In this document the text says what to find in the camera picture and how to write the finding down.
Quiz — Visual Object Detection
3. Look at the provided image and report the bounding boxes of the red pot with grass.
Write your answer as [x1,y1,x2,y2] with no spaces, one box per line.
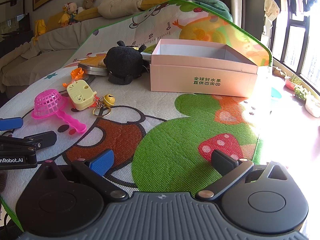
[285,75,302,90]

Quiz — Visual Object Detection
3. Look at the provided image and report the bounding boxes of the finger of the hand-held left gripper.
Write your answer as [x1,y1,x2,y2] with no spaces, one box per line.
[0,117,24,131]
[0,131,57,152]

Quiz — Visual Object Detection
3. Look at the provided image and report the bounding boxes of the black plush toy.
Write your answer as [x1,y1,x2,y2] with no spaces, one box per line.
[103,40,147,85]

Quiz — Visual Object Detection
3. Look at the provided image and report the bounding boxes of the long yellow cushion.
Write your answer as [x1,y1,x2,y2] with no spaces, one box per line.
[74,7,103,22]
[140,0,180,10]

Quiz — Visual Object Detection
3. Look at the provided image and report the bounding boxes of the orange plastic toy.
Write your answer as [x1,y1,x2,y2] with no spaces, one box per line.
[63,68,85,87]

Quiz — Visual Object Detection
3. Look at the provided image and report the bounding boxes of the black cabinet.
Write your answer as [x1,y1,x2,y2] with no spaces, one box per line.
[0,30,34,58]

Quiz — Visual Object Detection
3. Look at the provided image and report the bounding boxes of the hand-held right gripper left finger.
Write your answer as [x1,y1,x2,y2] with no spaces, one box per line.
[37,149,129,202]

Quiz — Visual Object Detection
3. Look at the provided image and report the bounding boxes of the grey covered sofa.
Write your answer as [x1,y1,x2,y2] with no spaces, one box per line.
[0,12,135,93]

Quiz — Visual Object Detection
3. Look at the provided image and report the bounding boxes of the pink cardboard box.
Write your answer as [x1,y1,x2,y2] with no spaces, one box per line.
[150,39,259,98]

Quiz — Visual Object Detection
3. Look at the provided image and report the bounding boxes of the yellow plush duck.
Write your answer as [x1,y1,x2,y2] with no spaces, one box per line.
[59,5,72,27]

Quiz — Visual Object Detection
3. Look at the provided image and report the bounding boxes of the glass fish tank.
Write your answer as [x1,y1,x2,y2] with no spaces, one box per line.
[0,0,33,37]

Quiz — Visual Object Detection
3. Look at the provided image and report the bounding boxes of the silver metal tin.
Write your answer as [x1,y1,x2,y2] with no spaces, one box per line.
[77,62,108,76]

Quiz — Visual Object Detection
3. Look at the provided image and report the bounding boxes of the black window frame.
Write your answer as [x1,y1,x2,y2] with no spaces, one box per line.
[272,12,320,85]

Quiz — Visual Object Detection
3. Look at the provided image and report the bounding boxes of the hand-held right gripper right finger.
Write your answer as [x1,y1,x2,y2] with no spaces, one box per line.
[195,149,290,202]

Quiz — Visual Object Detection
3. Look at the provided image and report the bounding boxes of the green leafy potted plant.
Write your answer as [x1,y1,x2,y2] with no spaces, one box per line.
[295,85,312,100]

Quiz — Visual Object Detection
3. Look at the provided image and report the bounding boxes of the gold bell keychain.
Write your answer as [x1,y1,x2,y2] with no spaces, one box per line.
[92,94,116,117]

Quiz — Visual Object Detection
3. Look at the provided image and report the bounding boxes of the colourful cartoon play mat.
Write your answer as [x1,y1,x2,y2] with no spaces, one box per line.
[0,0,273,233]

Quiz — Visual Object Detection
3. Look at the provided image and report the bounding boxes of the beige rolled pillow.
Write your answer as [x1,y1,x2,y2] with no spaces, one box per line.
[97,0,144,19]

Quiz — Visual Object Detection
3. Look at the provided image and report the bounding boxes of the pink plastic toy strainer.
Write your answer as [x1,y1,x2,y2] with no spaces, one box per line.
[31,89,87,134]

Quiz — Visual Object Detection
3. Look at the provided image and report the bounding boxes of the green plush cushion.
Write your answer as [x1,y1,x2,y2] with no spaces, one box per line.
[195,0,233,22]

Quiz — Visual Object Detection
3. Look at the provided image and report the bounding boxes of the yellow toy music box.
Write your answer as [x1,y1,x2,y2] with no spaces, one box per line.
[66,79,97,111]

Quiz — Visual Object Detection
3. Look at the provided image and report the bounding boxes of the cream hanging garment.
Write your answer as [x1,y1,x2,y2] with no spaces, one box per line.
[264,0,280,18]

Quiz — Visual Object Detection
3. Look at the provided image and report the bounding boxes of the square yellow cushion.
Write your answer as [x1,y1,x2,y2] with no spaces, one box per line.
[46,11,65,30]

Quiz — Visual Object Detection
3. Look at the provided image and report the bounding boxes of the brown plush bunny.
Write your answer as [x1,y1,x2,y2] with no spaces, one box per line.
[82,0,98,10]

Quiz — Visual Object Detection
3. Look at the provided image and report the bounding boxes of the yellow toy backpack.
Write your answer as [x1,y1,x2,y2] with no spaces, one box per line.
[34,19,47,36]

